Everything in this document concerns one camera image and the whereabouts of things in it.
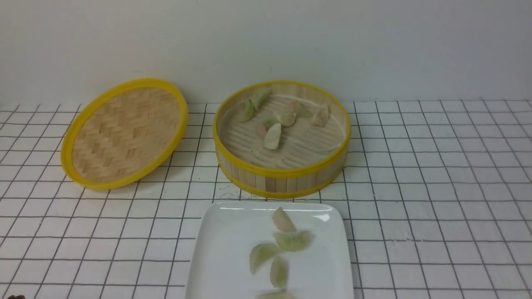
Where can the pink dumpling on plate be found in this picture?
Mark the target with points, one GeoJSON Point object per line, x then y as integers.
{"type": "Point", "coordinates": [282, 221]}

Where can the white square plate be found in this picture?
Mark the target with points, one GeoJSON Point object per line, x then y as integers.
{"type": "Point", "coordinates": [229, 230]}

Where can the pale green dumpling on plate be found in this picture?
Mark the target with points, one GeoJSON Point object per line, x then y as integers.
{"type": "Point", "coordinates": [260, 254]}

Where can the white dumpling centre of steamer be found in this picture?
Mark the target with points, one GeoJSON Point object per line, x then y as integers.
{"type": "Point", "coordinates": [273, 137]}

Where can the yellow rimmed bamboo steamer basket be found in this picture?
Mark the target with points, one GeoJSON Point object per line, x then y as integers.
{"type": "Point", "coordinates": [308, 158]}

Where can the small green dumpling in steamer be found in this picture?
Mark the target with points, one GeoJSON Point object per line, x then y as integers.
{"type": "Point", "coordinates": [271, 121]}

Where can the pale dumpling in steamer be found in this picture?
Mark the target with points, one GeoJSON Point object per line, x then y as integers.
{"type": "Point", "coordinates": [286, 119]}

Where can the pink green dumpling in steamer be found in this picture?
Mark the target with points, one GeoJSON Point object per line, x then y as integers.
{"type": "Point", "coordinates": [297, 108]}

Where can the beige dumpling right in steamer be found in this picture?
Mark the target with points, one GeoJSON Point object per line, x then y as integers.
{"type": "Point", "coordinates": [321, 116]}

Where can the yellow rimmed bamboo steamer lid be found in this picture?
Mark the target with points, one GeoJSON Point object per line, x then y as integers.
{"type": "Point", "coordinates": [124, 134]}

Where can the checkered white tablecloth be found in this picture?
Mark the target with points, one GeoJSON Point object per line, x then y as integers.
{"type": "Point", "coordinates": [435, 198]}

